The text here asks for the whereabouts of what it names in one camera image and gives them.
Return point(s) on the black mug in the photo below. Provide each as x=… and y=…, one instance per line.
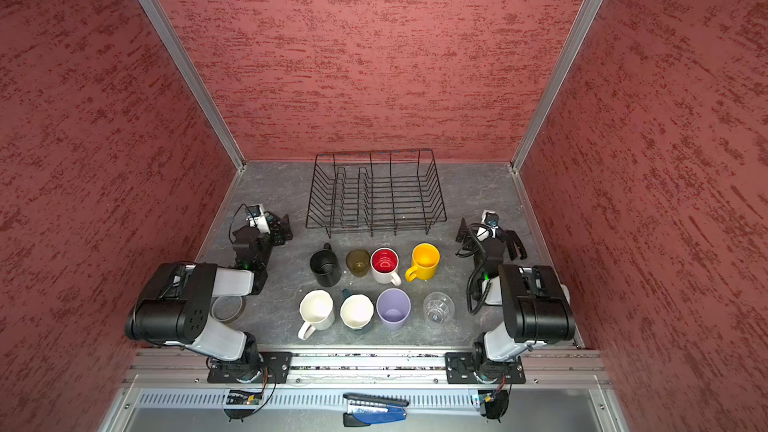
x=324, y=265

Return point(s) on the clear glass cup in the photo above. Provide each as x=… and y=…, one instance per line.
x=438, y=308

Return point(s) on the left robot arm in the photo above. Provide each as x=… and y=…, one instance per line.
x=174, y=307

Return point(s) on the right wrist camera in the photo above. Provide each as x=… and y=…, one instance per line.
x=490, y=228

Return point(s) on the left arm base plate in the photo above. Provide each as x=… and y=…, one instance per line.
x=272, y=367

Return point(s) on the olive green glass cup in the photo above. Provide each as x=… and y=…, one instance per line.
x=358, y=262

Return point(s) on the white mug red inside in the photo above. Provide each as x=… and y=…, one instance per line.
x=384, y=264

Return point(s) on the blue black stapler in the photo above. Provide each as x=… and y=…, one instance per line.
x=364, y=410

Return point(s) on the circuit board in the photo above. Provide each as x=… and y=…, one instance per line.
x=494, y=405
x=244, y=398

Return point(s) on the right circuit board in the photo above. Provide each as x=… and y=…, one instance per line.
x=494, y=405

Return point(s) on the black wire dish rack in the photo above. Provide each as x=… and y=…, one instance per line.
x=375, y=191

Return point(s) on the lavender cup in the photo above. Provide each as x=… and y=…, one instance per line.
x=393, y=307

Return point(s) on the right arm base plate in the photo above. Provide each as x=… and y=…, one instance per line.
x=466, y=368

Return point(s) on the left circuit board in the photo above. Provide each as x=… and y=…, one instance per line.
x=244, y=398

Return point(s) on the white cup teal outside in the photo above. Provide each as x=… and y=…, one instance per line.
x=356, y=312

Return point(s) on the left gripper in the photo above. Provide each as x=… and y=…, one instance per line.
x=273, y=228

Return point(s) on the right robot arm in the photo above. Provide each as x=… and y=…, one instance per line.
x=535, y=306

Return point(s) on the yellow mug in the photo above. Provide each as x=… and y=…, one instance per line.
x=425, y=259

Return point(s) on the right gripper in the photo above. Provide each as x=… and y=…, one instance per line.
x=496, y=240

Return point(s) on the tall white faceted mug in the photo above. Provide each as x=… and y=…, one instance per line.
x=317, y=312

